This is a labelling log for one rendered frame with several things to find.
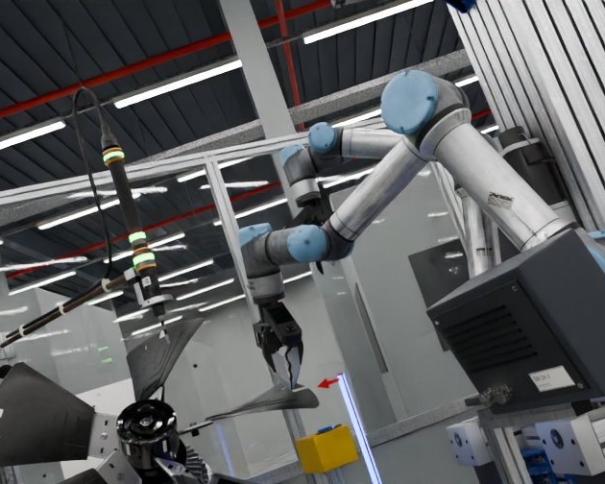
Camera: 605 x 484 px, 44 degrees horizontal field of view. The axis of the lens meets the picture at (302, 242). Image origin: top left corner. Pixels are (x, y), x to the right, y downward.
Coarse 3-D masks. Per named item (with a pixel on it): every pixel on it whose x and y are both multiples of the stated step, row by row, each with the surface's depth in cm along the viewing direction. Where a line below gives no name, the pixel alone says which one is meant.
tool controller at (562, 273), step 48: (576, 240) 95; (480, 288) 100; (528, 288) 92; (576, 288) 93; (480, 336) 105; (528, 336) 96; (576, 336) 91; (480, 384) 111; (528, 384) 101; (576, 384) 93
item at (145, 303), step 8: (128, 272) 164; (136, 272) 163; (128, 280) 163; (136, 280) 162; (136, 288) 162; (136, 296) 162; (144, 296) 162; (160, 296) 158; (168, 296) 160; (144, 304) 158; (152, 304) 159
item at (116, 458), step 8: (112, 456) 145; (120, 456) 146; (104, 464) 143; (112, 464) 145; (120, 464) 146; (128, 464) 147; (104, 472) 143; (112, 472) 144; (120, 472) 145; (128, 472) 146; (112, 480) 143; (120, 480) 145; (128, 480) 146; (136, 480) 147
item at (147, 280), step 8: (104, 128) 168; (104, 136) 167; (112, 136) 168; (104, 144) 167; (112, 144) 167; (144, 272) 161; (152, 272) 161; (144, 280) 160; (152, 280) 160; (144, 288) 161; (152, 288) 160; (152, 296) 160; (160, 304) 160; (160, 312) 159
